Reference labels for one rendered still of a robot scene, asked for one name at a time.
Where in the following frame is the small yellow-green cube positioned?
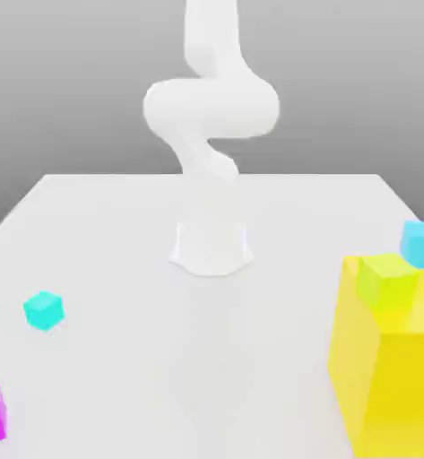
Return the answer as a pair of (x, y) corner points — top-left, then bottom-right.
(355, 253), (420, 312)

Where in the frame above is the small cyan cube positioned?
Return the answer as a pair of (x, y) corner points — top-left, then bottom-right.
(22, 290), (66, 332)

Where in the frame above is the small light blue cube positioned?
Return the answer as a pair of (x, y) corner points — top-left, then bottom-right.
(399, 220), (424, 271)

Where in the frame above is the large yellow box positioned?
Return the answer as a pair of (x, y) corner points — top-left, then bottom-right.
(326, 255), (424, 459)

